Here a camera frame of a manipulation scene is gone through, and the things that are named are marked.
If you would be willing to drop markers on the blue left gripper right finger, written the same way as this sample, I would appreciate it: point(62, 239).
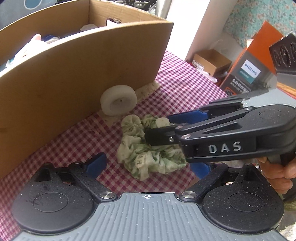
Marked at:
point(211, 176)

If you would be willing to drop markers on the pink white plush toy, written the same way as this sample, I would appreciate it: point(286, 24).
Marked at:
point(33, 46)

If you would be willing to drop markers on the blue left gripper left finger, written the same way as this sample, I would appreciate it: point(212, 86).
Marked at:
point(85, 174)

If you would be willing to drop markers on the orange cardboard box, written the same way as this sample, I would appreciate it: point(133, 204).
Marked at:
point(254, 69)

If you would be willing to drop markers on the blue face mask pack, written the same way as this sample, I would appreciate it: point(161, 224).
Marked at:
point(88, 27)

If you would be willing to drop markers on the purple checkered tablecloth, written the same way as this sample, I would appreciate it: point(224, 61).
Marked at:
point(181, 88)

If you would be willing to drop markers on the small open cardboard box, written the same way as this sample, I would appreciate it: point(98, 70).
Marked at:
point(211, 61)

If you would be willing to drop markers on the blue wet wipes pack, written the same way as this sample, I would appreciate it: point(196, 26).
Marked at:
point(50, 38)

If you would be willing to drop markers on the black camera module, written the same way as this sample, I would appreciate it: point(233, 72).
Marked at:
point(283, 56)

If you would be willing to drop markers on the brown cardboard box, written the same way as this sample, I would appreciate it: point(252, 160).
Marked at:
point(49, 92)

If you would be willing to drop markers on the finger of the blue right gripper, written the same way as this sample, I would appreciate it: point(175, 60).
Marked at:
point(191, 117)
point(161, 136)

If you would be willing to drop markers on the blue patterned bed sheet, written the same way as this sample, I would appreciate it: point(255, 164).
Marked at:
point(12, 10)

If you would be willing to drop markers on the green floral scrunchie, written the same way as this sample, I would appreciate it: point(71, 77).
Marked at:
point(140, 158)

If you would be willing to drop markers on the person right hand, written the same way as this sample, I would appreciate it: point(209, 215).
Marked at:
point(280, 177)

